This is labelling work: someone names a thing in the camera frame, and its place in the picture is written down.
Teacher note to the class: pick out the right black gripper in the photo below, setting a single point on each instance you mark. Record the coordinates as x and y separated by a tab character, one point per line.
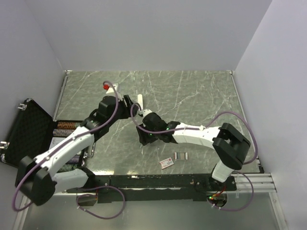
142	137

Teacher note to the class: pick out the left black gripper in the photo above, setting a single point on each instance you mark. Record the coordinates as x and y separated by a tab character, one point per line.
127	110

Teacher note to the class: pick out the white stapler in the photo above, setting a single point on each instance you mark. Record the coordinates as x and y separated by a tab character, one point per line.
140	101

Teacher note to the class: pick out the staple box tray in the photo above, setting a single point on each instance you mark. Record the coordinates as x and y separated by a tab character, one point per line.
181	156

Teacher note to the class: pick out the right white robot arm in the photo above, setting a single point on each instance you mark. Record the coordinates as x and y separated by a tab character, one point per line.
230	145

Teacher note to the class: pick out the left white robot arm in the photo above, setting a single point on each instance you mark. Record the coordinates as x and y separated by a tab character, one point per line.
39	178

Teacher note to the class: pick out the red white staple box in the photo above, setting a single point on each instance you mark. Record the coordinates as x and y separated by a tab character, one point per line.
166	163

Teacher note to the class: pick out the black poker chip case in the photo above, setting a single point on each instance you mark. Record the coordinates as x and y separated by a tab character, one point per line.
33	132

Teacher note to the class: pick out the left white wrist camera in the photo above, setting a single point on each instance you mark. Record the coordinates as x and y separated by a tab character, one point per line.
110	88

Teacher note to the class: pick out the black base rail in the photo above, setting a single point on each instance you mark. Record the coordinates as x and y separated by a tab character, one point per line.
155	187

